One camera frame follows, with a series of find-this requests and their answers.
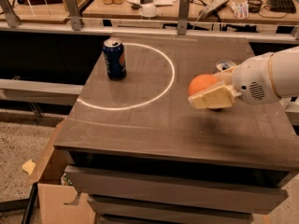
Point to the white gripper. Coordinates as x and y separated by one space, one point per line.
252 78

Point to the orange fruit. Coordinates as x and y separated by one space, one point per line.
200 83

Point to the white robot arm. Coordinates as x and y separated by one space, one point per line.
284 73

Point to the silver energy drink can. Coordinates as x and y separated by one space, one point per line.
224 65

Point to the blue pepsi can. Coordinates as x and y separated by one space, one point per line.
114 57

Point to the white printed carton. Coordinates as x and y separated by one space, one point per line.
241 10

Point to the white power strip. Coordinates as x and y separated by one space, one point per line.
210 8

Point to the dark mesh cup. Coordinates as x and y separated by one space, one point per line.
255 5

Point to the black keyboard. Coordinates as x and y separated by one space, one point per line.
286 6

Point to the white bowl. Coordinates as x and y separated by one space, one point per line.
148 11

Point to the grey drawer cabinet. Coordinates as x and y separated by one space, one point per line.
143 154

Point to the brown cardboard box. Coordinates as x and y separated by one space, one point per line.
58 203

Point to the yellow foam scrap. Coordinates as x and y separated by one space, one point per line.
29 166

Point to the metal bracket middle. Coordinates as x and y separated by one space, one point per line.
74 14

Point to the metal bracket left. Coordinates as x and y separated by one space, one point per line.
12 19

